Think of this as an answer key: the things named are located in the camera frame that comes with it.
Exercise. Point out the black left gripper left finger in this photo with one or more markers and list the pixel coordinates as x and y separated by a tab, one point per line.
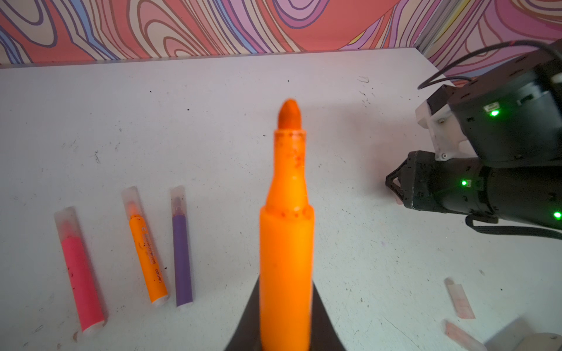
247	336

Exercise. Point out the pink highlighter pen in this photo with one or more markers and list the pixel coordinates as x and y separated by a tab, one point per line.
82	281

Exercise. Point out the purple pen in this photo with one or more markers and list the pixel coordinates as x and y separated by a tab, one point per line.
182	269

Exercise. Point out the translucent pen cap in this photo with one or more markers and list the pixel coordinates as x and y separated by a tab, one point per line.
460	300
462	338

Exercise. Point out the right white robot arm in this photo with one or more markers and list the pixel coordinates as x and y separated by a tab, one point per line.
497	148

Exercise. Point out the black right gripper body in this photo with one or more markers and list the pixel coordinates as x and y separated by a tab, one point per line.
456	186

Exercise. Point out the orange highlighter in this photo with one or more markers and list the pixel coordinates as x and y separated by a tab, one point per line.
287	223
147	254

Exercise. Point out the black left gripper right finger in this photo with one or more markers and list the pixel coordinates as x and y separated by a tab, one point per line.
323	333

